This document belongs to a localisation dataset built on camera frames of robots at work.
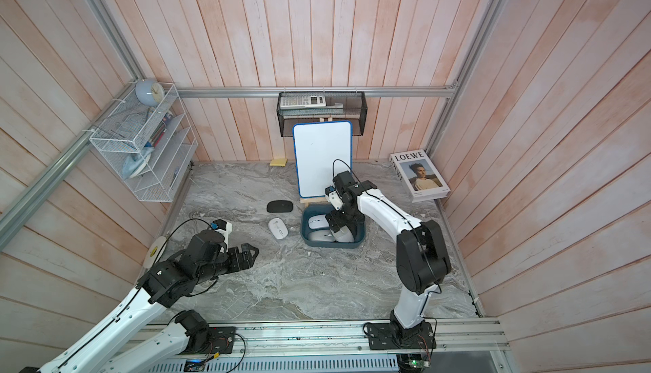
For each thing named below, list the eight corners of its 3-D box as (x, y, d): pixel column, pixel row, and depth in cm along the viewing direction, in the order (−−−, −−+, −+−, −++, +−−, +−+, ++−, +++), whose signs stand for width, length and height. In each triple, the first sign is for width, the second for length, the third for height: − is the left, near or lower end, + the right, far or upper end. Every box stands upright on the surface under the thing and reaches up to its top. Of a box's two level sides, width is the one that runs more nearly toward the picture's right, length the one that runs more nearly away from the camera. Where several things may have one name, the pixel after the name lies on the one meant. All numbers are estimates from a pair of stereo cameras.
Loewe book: (410, 202, 109) (413, 195, 105) (389, 160, 125) (391, 153, 121) (446, 197, 111) (451, 189, 106) (421, 156, 127) (424, 149, 123)
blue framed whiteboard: (299, 206, 106) (291, 146, 79) (300, 182, 114) (294, 121, 88) (347, 206, 106) (356, 146, 80) (345, 182, 114) (352, 121, 88)
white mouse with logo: (277, 241, 96) (276, 237, 94) (268, 226, 100) (266, 222, 98) (289, 234, 98) (288, 230, 95) (279, 220, 102) (278, 215, 100)
